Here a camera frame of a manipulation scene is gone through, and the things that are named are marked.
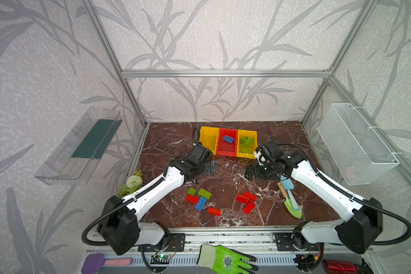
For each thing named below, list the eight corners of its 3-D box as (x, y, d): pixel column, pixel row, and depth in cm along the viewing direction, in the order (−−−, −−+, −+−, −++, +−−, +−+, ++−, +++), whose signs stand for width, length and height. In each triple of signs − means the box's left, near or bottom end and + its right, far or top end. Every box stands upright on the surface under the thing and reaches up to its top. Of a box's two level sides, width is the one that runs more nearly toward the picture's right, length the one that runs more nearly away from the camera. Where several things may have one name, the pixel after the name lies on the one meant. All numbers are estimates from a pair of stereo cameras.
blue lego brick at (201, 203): (195, 208, 85) (194, 206, 83) (201, 197, 89) (200, 195, 87) (201, 211, 84) (201, 210, 82) (207, 200, 88) (206, 198, 86)
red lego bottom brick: (207, 213, 84) (207, 211, 81) (208, 208, 85) (208, 206, 83) (220, 216, 83) (220, 215, 80) (221, 211, 84) (222, 209, 82)
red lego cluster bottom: (247, 215, 83) (248, 214, 81) (242, 209, 85) (242, 208, 83) (255, 207, 86) (256, 205, 84) (250, 201, 87) (250, 200, 86)
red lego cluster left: (235, 200, 88) (235, 198, 86) (236, 194, 90) (237, 192, 88) (248, 205, 86) (248, 203, 84) (249, 199, 88) (250, 197, 86)
